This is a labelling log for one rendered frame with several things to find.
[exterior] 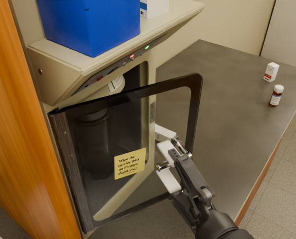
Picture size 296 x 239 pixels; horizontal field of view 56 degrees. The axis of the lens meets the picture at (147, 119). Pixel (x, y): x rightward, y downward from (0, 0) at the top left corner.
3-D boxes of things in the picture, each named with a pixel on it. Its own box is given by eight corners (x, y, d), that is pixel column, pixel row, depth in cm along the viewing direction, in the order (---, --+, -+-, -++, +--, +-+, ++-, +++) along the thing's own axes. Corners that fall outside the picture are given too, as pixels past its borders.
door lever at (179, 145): (148, 159, 65) (148, 151, 64) (183, 146, 68) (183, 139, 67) (158, 175, 62) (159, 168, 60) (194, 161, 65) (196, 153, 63)
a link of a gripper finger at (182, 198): (211, 211, 54) (212, 217, 54) (182, 188, 64) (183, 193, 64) (194, 219, 52) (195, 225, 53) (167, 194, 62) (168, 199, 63)
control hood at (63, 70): (41, 103, 45) (23, 45, 39) (156, 37, 65) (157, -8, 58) (90, 132, 40) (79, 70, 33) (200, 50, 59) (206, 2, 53)
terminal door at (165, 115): (86, 230, 72) (52, 110, 47) (185, 188, 83) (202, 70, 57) (87, 233, 72) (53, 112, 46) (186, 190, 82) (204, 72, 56)
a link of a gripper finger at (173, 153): (180, 170, 55) (181, 160, 53) (167, 153, 58) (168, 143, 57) (186, 167, 55) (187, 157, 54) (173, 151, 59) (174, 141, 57)
